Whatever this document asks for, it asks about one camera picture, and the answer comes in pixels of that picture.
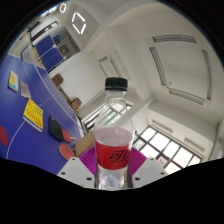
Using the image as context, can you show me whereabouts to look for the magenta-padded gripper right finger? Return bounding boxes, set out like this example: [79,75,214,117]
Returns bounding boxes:
[128,147,168,189]

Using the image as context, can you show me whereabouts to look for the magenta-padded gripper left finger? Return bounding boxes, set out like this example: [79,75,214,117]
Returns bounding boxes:
[57,146,98,189]

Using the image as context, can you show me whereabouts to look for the clear bottle with red label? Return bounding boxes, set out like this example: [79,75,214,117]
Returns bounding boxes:
[93,77,136,191]

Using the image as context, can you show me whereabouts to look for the wide dark-framed window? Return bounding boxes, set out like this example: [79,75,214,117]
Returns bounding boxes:
[133,125,205,175]

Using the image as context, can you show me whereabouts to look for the tall dark-framed window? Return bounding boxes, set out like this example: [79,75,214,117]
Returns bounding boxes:
[81,101,133,133]

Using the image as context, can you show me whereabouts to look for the brown armchair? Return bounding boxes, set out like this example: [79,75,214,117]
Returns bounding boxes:
[70,97,83,113]
[51,73,65,89]

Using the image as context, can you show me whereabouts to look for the large yellow book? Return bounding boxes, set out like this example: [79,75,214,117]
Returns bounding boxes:
[22,98,45,133]

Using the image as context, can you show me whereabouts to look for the small grey booklet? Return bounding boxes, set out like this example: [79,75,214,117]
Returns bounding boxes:
[20,79,32,100]

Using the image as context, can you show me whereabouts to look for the ceiling air conditioner unit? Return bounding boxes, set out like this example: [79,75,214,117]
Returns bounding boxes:
[97,53,130,81]

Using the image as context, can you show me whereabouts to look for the folded blue table tennis tables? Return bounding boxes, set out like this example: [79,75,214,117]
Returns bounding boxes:
[34,34,65,73]

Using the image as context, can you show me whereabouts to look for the ceiling lights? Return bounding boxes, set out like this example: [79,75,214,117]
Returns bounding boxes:
[39,2,88,35]

